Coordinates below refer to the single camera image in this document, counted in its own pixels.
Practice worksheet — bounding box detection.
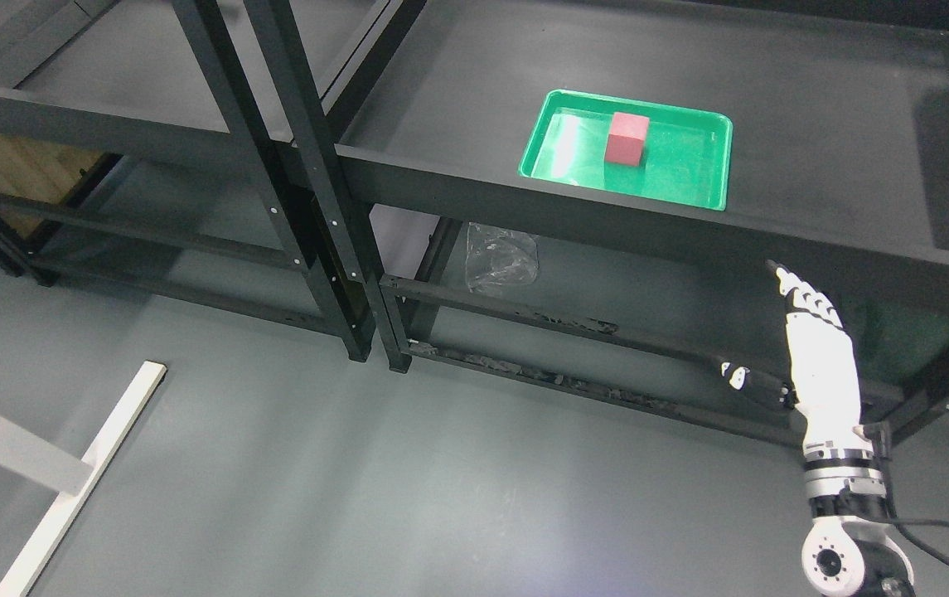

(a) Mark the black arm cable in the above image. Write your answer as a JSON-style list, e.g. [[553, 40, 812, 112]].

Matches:
[[872, 423, 949, 597]]

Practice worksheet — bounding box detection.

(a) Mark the pink foam block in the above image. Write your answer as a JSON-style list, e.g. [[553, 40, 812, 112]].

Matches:
[[603, 112, 650, 167]]

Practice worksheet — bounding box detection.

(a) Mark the white standing desk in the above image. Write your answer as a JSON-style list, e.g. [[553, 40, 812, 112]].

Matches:
[[0, 362, 167, 596]]

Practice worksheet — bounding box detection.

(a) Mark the clear plastic bag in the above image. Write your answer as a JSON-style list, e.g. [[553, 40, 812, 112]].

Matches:
[[464, 222, 540, 296]]

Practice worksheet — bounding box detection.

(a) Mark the black metal right shelf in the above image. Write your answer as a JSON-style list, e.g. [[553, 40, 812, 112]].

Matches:
[[247, 1, 949, 437]]

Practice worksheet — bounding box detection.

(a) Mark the green plastic tray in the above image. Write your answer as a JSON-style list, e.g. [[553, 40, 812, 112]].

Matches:
[[517, 90, 734, 211]]

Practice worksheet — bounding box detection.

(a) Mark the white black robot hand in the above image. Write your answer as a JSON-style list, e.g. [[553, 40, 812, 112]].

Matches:
[[767, 260, 874, 451]]

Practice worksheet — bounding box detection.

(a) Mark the black metal left shelf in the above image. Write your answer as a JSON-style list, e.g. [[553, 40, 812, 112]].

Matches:
[[0, 1, 405, 362]]

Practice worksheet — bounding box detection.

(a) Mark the black metal shelf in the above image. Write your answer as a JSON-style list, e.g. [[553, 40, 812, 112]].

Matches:
[[247, 1, 949, 437], [0, 1, 405, 362]]

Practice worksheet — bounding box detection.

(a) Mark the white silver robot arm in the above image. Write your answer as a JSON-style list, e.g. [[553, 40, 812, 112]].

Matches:
[[801, 444, 915, 596]]

